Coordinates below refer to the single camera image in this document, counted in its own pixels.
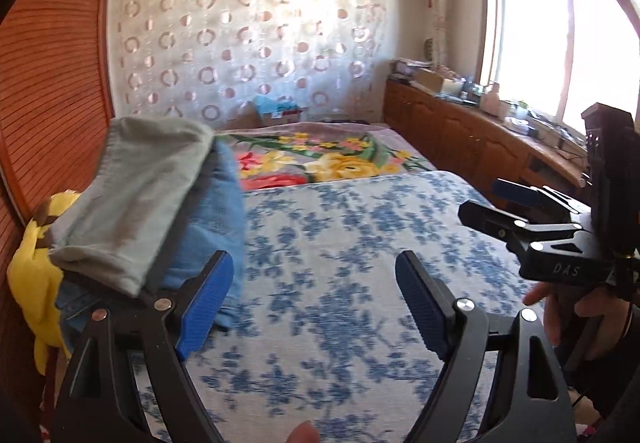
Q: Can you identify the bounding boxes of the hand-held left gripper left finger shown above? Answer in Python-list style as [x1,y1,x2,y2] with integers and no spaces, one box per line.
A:
[52,250,236,443]

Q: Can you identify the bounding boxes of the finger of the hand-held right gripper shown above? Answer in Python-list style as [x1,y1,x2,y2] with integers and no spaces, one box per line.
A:
[492,179,594,225]
[457,200,599,257]

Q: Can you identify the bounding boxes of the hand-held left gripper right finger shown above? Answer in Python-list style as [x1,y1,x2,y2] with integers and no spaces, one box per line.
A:
[395,250,573,443]

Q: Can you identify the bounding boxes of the grey-green pants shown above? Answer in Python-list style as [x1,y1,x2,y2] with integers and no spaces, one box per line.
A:
[50,116,217,299]

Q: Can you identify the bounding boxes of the person's right hand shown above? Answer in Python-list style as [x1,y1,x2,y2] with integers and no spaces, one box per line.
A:
[522,281,633,350]

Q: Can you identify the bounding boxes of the person's left hand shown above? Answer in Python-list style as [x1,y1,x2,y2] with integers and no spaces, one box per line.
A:
[286,408,322,443]

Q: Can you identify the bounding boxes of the folded blue jeans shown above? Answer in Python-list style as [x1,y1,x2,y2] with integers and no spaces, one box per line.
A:
[55,143,248,331]

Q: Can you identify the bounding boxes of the long wooden cabinet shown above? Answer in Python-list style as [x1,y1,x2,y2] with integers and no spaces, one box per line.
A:
[384,73,591,219]

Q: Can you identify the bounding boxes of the white bottle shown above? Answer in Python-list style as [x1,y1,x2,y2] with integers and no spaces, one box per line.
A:
[482,82,501,116]

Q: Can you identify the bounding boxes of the blue floral bed cover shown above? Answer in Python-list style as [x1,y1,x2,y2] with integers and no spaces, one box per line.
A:
[120,170,551,443]

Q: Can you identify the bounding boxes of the open cardboard box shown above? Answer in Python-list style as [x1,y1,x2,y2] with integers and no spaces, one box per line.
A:
[415,68,456,94]

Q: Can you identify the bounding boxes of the wooden-framed window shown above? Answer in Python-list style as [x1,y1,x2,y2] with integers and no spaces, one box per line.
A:
[477,0,640,134]

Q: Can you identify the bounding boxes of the stack of papers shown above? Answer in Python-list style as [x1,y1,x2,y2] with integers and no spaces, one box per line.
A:
[392,59,426,79]

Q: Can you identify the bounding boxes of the pink floral blanket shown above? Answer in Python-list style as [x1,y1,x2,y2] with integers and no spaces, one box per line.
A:
[215,120,438,191]

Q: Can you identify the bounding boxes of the yellow plush toy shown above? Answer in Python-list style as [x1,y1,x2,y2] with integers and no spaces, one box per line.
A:
[7,190,83,364]

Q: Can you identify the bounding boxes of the red patterned cloth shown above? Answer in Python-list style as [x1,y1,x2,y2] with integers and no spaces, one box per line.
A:
[37,348,63,443]

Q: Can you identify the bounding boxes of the blue plastic bag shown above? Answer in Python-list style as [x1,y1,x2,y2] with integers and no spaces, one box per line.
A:
[255,96,301,114]

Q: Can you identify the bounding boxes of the circle-patterned sheer curtain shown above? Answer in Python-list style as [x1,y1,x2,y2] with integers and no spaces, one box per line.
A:
[110,0,388,131]

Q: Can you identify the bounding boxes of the wooden slatted wardrobe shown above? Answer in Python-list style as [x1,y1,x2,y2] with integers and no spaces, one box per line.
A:
[0,0,123,339]

